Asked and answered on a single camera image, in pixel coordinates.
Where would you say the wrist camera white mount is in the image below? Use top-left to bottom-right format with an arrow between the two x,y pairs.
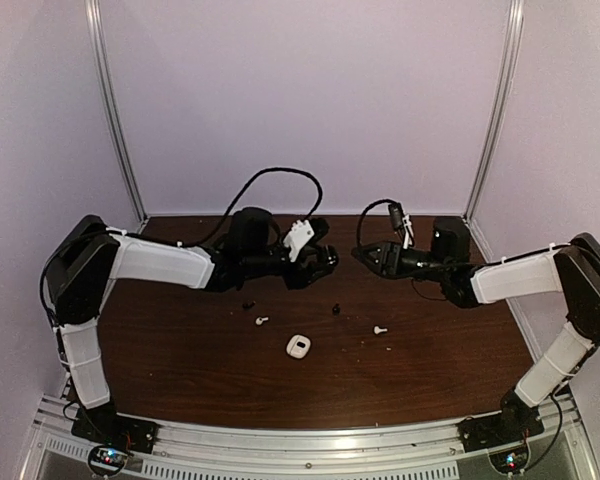
388,202 -> 414,250
282,218 -> 329,263

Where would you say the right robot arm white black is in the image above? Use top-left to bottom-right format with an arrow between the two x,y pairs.
352,216 -> 600,442

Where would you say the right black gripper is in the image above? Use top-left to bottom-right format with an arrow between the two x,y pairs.
352,240 -> 451,283

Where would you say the left black camera cable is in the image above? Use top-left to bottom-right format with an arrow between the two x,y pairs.
214,168 -> 324,251

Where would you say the left aluminium frame post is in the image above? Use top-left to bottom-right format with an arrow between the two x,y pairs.
84,0 -> 148,223

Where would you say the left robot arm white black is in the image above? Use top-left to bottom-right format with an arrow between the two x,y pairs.
39,207 -> 339,444

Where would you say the right aluminium frame post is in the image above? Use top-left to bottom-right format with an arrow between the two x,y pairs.
464,0 -> 526,224

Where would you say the aluminium frame post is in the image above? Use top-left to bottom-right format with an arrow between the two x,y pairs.
464,0 -> 526,224
84,0 -> 148,223

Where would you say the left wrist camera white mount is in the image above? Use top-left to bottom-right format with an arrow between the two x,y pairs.
282,218 -> 329,263

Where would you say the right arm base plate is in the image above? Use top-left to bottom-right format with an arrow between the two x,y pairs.
457,413 -> 545,452

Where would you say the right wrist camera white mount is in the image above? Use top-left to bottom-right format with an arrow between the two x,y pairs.
388,202 -> 414,250

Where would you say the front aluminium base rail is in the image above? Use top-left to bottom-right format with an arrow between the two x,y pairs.
15,394 -> 600,479

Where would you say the black camera cable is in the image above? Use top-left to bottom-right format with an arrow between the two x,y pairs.
355,198 -> 396,251
214,168 -> 324,251

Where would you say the right black camera cable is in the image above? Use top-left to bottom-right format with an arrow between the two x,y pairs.
355,198 -> 396,251

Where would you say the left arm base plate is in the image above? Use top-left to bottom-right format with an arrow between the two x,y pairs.
71,411 -> 158,454

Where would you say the white earbud charging case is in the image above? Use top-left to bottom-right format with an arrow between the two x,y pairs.
286,334 -> 312,360

